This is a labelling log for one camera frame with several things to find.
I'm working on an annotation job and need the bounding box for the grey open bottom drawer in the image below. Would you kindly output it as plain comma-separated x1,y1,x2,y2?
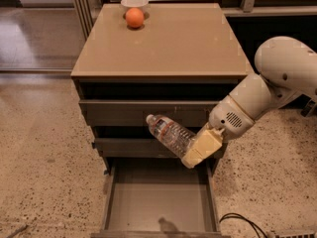
90,159,230,238

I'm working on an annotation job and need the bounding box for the grey middle drawer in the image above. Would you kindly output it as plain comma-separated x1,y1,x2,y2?
91,137,229,160

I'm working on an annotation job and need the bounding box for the white plastic cup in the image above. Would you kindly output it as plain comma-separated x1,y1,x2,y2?
120,0,149,13

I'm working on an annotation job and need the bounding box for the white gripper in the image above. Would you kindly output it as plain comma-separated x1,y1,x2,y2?
181,95,255,169

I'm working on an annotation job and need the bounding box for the grey metal rod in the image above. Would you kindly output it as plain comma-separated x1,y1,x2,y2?
6,225,28,238

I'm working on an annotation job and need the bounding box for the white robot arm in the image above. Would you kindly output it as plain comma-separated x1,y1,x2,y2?
181,37,317,169

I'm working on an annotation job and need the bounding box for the grey floor power strip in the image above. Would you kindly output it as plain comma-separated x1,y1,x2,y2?
267,229,317,238

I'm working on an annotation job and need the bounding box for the grey drawer cabinet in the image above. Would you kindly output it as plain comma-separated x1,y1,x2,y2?
70,2,257,177

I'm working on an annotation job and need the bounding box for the clear plastic water bottle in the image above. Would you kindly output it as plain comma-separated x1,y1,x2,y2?
146,114,195,159

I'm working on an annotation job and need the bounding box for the dark device on floor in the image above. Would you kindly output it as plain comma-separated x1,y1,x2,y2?
300,99,317,117

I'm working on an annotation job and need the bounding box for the grey top drawer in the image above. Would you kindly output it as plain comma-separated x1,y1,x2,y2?
79,100,217,127

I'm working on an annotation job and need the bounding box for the metal window frame post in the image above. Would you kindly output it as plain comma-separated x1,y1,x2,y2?
73,0,93,39

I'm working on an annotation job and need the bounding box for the orange fruit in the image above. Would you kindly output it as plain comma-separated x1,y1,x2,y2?
125,8,145,29

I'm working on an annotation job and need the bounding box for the black cable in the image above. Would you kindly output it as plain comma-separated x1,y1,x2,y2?
218,212,269,238

